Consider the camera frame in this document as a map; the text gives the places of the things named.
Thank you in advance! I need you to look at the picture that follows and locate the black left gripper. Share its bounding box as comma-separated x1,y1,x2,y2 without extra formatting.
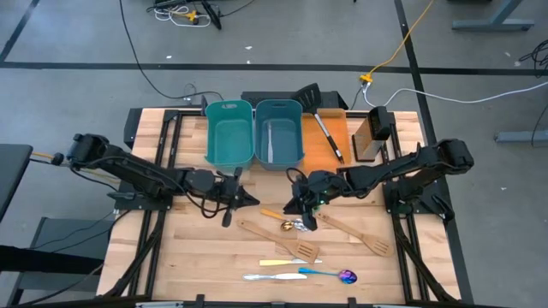
183,166,261,228

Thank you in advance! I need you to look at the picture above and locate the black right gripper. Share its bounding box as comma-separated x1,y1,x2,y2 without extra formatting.
283,169,348,233

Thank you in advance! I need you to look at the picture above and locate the shiny silver spoon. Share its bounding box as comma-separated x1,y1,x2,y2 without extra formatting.
291,217,313,234

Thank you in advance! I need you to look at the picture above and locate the gold spoon wooden handle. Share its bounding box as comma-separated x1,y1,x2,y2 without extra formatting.
259,207,295,233

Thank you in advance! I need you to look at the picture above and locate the square-headed wooden slotted spatula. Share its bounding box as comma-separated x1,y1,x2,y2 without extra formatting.
235,219,321,265

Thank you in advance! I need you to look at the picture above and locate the yellow-handled knife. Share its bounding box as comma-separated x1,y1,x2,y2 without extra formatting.
258,258,324,268

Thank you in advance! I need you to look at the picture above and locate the round-headed wooden slotted spatula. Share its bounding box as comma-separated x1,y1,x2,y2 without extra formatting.
315,212,396,258

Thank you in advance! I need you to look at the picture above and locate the plain silver table knife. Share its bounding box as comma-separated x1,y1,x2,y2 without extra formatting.
266,121,275,164

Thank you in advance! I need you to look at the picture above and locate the silver butter knife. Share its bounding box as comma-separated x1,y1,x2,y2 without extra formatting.
241,272,309,282

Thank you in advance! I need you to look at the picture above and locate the iridescent rainbow spoon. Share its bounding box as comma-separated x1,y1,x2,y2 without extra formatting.
297,267,359,286

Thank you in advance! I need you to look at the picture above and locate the black slotted spatula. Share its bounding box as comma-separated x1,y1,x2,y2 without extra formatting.
293,82,346,165

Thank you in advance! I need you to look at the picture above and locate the green plastic bin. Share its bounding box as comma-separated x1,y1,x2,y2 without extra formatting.
204,99,257,169

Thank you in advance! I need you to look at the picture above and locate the dark teal plastic bin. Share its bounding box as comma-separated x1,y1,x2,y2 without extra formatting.
254,98,307,172

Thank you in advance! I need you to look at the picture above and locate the black equipment cart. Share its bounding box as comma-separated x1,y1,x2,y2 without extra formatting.
0,216,116,307

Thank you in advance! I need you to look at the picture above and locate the black power strip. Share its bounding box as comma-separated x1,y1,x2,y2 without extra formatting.
200,0,223,31

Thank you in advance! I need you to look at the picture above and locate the grey desk leg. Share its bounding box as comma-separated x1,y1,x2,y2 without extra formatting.
494,129,548,145
451,0,536,33

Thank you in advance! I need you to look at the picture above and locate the black side table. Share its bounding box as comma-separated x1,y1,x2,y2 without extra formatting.
0,143,34,223

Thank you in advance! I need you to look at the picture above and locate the black table frame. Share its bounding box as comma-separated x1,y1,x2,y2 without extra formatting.
96,106,475,308

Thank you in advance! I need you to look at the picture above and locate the metal box grater black handle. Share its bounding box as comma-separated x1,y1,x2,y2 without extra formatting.
351,105,397,163

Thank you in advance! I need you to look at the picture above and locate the black floor cable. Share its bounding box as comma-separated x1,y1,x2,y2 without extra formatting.
117,0,224,102
516,38,548,74

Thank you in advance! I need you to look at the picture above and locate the grey white floor cable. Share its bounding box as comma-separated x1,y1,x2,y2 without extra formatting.
362,80,548,109

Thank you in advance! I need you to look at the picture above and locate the white cable bundle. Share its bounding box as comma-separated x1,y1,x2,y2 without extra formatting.
152,5,213,28

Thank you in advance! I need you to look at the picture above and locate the yellow extension cable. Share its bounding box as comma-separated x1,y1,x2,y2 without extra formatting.
358,0,437,85

